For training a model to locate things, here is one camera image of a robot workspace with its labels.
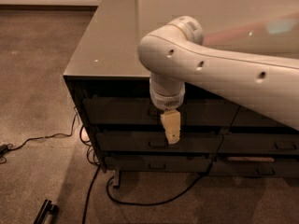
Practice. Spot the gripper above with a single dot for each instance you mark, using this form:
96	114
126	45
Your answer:
168	102

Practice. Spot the black power adapter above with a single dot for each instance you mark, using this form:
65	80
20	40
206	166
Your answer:
3	149

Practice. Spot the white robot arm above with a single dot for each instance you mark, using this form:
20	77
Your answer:
175	56

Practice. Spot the dark cabinet with glass top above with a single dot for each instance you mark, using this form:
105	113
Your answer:
106	64

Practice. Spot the black metal bracket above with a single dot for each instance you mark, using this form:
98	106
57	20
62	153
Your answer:
47	209

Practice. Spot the drawer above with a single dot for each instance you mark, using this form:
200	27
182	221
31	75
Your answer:
115	110
156	141
138	163
255	167
249	118
260	144

